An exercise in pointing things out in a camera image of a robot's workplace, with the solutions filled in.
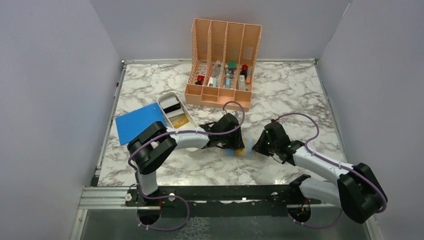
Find gold credit card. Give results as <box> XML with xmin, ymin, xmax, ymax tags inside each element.
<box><xmin>234</xmin><ymin>148</ymin><xmax>249</xmax><ymax>158</ymax></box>

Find beige card holder wallet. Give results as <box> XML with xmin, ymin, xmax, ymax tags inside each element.
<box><xmin>220</xmin><ymin>138</ymin><xmax>255</xmax><ymax>160</ymax></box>

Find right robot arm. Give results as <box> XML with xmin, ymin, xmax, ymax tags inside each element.
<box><xmin>252</xmin><ymin>121</ymin><xmax>388</xmax><ymax>224</ymax></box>

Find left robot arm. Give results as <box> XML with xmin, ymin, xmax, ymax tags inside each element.
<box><xmin>127</xmin><ymin>113</ymin><xmax>245</xmax><ymax>206</ymax></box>

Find gold card in tray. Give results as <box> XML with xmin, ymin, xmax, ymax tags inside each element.
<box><xmin>169</xmin><ymin>114</ymin><xmax>190</xmax><ymax>129</ymax></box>

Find black card in tray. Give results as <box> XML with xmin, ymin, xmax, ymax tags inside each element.
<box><xmin>163</xmin><ymin>103</ymin><xmax>181</xmax><ymax>114</ymax></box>

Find white card in tray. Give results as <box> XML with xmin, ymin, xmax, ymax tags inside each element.
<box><xmin>158</xmin><ymin>95</ymin><xmax>180</xmax><ymax>109</ymax></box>

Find white oblong tray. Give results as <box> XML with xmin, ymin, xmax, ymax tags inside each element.
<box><xmin>156</xmin><ymin>91</ymin><xmax>198</xmax><ymax>129</ymax></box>

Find orange marker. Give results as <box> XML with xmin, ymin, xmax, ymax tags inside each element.
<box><xmin>245</xmin><ymin>67</ymin><xmax>252</xmax><ymax>85</ymax></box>

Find red capped item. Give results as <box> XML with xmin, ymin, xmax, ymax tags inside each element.
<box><xmin>195</xmin><ymin>75</ymin><xmax>205</xmax><ymax>85</ymax></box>

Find green capped bottle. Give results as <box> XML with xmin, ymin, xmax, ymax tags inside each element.
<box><xmin>227</xmin><ymin>61</ymin><xmax>237</xmax><ymax>71</ymax></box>

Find red black bottle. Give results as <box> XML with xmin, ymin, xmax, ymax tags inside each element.
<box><xmin>240</xmin><ymin>64</ymin><xmax>249</xmax><ymax>79</ymax></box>

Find peach desk organizer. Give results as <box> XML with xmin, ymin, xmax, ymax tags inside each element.
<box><xmin>184</xmin><ymin>18</ymin><xmax>262</xmax><ymax>112</ymax></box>

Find blue notebook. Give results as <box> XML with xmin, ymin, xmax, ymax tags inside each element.
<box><xmin>115</xmin><ymin>103</ymin><xmax>165</xmax><ymax>146</ymax></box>

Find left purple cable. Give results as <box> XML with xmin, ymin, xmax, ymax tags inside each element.
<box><xmin>127</xmin><ymin>100</ymin><xmax>246</xmax><ymax>200</ymax></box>

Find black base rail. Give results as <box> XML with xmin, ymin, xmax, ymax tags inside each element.
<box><xmin>124</xmin><ymin>184</ymin><xmax>320</xmax><ymax>218</ymax></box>

